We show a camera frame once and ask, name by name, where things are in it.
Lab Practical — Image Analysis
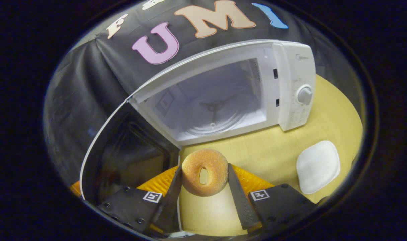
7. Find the white square plate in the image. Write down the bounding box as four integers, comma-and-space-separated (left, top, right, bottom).
296, 140, 341, 195

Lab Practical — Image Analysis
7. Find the black backdrop cloth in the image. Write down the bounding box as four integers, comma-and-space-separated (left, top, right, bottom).
45, 0, 324, 188

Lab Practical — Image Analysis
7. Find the white microwave oven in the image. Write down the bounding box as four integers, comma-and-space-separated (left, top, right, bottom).
79, 39, 317, 236

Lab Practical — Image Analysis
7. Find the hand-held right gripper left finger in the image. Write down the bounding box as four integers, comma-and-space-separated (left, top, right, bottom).
97, 164, 183, 235

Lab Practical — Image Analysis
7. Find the sugared ring donut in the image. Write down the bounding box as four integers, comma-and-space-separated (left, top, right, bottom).
181, 149, 229, 197

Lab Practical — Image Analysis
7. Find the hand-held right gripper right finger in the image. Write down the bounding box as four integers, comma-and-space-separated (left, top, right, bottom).
228, 163, 319, 231

